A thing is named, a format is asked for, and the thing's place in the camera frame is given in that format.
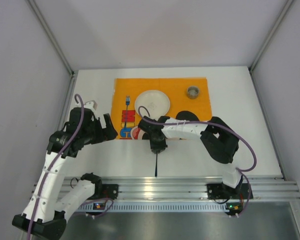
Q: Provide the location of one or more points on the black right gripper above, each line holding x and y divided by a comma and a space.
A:
157, 145

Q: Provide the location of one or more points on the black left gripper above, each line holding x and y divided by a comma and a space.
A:
103, 128

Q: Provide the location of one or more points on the blue metal spoon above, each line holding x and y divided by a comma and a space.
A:
156, 164

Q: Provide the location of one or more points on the blue metal fork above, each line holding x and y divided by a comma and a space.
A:
127, 103

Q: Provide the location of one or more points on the white round plate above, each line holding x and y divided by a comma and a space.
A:
152, 104

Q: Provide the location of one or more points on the orange Mickey Mouse placemat cloth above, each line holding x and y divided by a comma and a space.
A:
174, 88

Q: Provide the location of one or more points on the small metal cup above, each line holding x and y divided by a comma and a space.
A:
192, 92

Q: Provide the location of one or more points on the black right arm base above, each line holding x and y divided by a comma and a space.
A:
221, 193

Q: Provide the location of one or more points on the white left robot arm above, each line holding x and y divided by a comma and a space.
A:
46, 216

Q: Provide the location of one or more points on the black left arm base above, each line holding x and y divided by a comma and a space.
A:
100, 190

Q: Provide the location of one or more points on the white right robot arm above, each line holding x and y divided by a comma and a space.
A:
214, 134

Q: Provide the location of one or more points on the perforated metal cable tray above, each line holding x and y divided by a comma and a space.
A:
159, 207

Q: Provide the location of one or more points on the aluminium mounting rail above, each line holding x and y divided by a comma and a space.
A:
195, 189

